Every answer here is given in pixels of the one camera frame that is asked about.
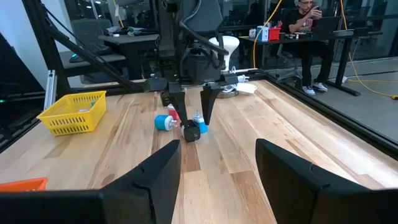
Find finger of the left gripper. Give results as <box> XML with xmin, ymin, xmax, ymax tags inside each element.
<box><xmin>167</xmin><ymin>82</ymin><xmax>190</xmax><ymax>126</ymax></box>
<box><xmin>200</xmin><ymin>82</ymin><xmax>224</xmax><ymax>126</ymax></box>

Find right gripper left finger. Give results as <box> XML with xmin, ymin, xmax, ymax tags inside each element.
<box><xmin>101</xmin><ymin>139</ymin><xmax>182</xmax><ymax>224</ymax></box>

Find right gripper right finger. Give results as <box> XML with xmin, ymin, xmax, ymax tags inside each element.
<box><xmin>255</xmin><ymin>138</ymin><xmax>379</xmax><ymax>224</ymax></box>

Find pink white cube charger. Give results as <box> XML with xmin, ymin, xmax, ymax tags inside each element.
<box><xmin>167</xmin><ymin>103</ymin><xmax>181</xmax><ymax>122</ymax></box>

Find teal charger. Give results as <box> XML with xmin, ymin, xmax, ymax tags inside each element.
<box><xmin>154</xmin><ymin>114</ymin><xmax>178</xmax><ymax>132</ymax></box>

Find black cube charger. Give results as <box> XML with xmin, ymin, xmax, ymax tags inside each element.
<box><xmin>181</xmin><ymin>119</ymin><xmax>201</xmax><ymax>144</ymax></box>

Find black office desk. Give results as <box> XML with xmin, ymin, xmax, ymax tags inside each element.
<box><xmin>239</xmin><ymin>29</ymin><xmax>361</xmax><ymax>96</ymax></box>

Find white globe desk lamp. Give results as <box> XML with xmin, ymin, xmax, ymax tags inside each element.
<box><xmin>208</xmin><ymin>35</ymin><xmax>241</xmax><ymax>100</ymax></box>

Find blue white box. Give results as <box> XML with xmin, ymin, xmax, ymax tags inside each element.
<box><xmin>256</xmin><ymin>26</ymin><xmax>270</xmax><ymax>42</ymax></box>

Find dark grey desk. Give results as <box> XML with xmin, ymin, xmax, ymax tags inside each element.
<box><xmin>99</xmin><ymin>33</ymin><xmax>160</xmax><ymax>80</ymax></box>

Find red container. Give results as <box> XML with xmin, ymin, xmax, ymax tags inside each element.
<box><xmin>267</xmin><ymin>27</ymin><xmax>282</xmax><ymax>41</ymax></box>

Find yellow plastic basket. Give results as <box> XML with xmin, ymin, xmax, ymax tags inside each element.
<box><xmin>36</xmin><ymin>90</ymin><xmax>108</xmax><ymax>137</ymax></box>

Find person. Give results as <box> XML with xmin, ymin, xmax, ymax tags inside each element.
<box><xmin>284</xmin><ymin>0</ymin><xmax>327</xmax><ymax>88</ymax></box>

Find dark laptop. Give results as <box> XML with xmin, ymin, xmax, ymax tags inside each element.
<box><xmin>312</xmin><ymin>16</ymin><xmax>343</xmax><ymax>35</ymax></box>

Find orange plastic basket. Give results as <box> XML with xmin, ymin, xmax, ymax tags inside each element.
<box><xmin>0</xmin><ymin>177</ymin><xmax>49</xmax><ymax>193</ymax></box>

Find white plug adapter with cable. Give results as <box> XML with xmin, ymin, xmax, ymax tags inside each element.
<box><xmin>228</xmin><ymin>67</ymin><xmax>258</xmax><ymax>95</ymax></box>

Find yellow extension cable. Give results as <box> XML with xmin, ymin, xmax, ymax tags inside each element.
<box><xmin>340</xmin><ymin>0</ymin><xmax>398</xmax><ymax>100</ymax></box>
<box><xmin>252</xmin><ymin>0</ymin><xmax>284</xmax><ymax>69</ymax></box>

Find silver metal bracket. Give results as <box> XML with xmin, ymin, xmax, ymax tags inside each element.
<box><xmin>43</xmin><ymin>69</ymin><xmax>57</xmax><ymax>110</ymax></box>

